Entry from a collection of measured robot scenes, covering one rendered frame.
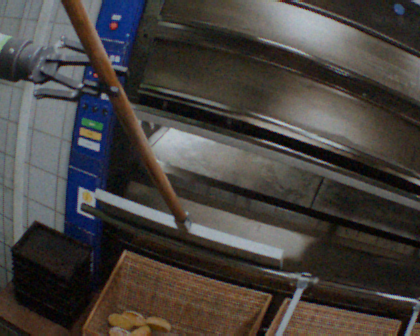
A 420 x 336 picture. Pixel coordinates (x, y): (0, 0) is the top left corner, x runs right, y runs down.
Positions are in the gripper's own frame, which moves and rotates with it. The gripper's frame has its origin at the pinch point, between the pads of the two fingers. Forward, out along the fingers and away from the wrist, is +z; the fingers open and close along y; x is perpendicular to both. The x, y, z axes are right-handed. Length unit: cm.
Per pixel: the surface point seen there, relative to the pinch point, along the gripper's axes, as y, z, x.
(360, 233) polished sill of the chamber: -21, 51, -143
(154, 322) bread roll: 30, -9, -166
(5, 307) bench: 55, -67, -147
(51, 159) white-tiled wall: -13, -64, -151
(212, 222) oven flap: -13, -1, -153
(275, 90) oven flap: -50, 9, -120
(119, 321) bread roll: 35, -21, -161
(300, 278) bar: 4, 36, -115
